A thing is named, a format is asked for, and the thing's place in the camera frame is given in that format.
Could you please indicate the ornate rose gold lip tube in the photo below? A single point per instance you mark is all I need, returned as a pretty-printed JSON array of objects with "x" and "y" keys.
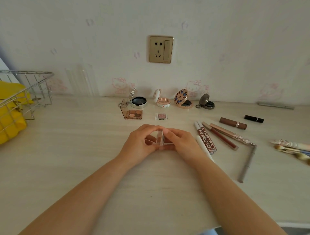
[{"x": 230, "y": 134}]

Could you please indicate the white floral round compact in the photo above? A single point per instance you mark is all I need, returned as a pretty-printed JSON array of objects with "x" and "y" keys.
[{"x": 163, "y": 102}]

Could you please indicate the gold wall socket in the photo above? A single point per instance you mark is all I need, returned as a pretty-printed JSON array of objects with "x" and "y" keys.
[{"x": 161, "y": 49}]

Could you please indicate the yellow plastic bag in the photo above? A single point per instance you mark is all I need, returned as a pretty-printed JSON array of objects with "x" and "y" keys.
[{"x": 9, "y": 123}]

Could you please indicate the white concealer tube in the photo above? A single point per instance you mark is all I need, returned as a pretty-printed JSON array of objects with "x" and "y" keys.
[{"x": 202, "y": 145}]

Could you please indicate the person's left hand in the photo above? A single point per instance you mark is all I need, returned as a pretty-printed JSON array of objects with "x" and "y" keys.
[{"x": 133, "y": 147}]

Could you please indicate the clear acrylic organizer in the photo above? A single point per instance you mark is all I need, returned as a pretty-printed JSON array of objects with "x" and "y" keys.
[{"x": 81, "y": 80}]

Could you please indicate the light wooden table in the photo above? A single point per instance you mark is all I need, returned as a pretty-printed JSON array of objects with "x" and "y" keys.
[{"x": 72, "y": 145}]

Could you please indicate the white wardrobe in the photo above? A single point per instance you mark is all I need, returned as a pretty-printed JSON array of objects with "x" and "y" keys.
[{"x": 298, "y": 225}]

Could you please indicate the grey slim eyeliner pencil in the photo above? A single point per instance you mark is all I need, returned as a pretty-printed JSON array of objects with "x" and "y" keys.
[{"x": 247, "y": 164}]

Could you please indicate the person's left forearm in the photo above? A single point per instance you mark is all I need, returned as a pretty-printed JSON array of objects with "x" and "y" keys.
[{"x": 80, "y": 198}]

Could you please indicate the brown lipstick tube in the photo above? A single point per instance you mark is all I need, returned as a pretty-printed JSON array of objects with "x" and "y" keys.
[{"x": 232, "y": 123}]

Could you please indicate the white paper bag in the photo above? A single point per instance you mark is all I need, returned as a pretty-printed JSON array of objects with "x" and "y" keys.
[{"x": 3, "y": 65}]

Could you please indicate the brown Colorkey lip gloss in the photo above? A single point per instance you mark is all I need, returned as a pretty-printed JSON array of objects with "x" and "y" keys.
[{"x": 221, "y": 136}]

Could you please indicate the small dark round compact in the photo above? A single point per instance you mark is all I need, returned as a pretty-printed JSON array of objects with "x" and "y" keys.
[{"x": 205, "y": 98}]

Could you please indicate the grey pen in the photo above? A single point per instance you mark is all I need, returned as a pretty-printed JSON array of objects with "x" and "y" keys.
[{"x": 276, "y": 105}]

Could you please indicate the pink single eyeshadow pan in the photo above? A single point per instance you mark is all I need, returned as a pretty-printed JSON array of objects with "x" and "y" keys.
[{"x": 161, "y": 116}]

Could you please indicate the orange single eyeshadow pan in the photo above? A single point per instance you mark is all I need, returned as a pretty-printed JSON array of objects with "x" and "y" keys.
[{"x": 159, "y": 140}]

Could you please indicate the light grey trousers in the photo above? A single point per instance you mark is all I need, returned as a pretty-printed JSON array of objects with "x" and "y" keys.
[{"x": 210, "y": 232}]

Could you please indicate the silver round cushion compact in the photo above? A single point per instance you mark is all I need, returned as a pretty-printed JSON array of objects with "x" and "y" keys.
[{"x": 138, "y": 101}]

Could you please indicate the person's right forearm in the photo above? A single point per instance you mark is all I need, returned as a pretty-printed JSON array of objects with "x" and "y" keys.
[{"x": 237, "y": 201}]

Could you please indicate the black lipstick tube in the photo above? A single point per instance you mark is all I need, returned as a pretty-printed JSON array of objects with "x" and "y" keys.
[{"x": 253, "y": 118}]

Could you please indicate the pink blue patterned compact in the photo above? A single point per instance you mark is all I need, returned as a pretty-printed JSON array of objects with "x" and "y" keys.
[{"x": 181, "y": 96}]

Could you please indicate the person's right hand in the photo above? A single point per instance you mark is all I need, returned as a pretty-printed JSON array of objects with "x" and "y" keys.
[{"x": 189, "y": 147}]

